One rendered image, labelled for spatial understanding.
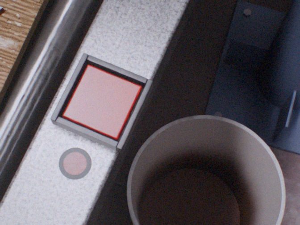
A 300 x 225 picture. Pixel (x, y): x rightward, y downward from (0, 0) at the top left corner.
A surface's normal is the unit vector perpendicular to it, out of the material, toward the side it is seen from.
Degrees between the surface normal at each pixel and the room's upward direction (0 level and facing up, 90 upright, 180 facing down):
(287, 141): 0
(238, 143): 87
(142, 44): 0
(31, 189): 0
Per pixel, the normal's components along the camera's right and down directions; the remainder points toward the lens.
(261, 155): -0.85, 0.47
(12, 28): 0.01, -0.30
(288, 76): -0.64, 0.73
